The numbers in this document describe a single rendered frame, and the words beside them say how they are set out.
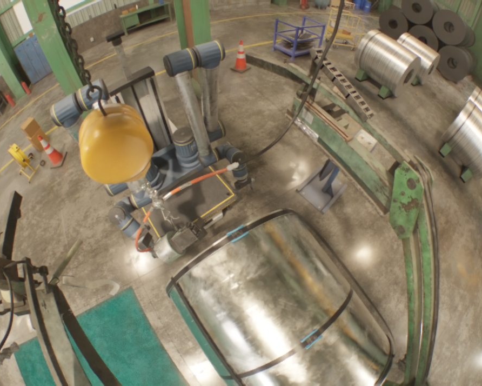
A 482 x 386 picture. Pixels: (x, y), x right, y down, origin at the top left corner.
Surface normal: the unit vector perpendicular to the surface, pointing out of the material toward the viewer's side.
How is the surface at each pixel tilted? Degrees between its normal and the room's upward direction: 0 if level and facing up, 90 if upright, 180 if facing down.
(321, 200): 0
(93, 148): 84
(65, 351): 50
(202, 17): 90
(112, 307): 0
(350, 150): 90
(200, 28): 90
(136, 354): 0
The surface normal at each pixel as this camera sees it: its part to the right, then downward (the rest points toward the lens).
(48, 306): 0.54, -0.79
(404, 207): -0.92, 0.33
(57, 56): 0.54, 0.73
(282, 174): 0.00, -0.49
